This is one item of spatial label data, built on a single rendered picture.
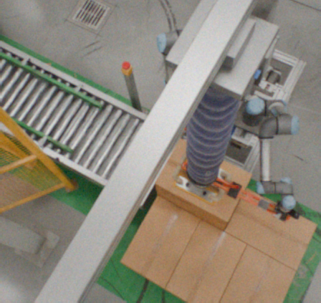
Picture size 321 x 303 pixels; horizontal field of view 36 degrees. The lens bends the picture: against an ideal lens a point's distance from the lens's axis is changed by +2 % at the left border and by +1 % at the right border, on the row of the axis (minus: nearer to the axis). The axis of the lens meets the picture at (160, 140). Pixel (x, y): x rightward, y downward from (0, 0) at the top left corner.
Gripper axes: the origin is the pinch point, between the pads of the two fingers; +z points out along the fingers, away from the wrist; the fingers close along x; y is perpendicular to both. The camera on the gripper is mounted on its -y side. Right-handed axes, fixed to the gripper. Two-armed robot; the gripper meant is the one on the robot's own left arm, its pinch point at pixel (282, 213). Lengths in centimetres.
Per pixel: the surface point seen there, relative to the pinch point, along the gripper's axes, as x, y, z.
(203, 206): 18, 50, 13
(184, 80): 26, 60, -198
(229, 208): 10.6, 32.9, 12.8
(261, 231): 7, 4, 53
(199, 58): 17, 60, -198
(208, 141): 10, 56, -105
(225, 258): 39, 20, 53
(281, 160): -72, 11, 107
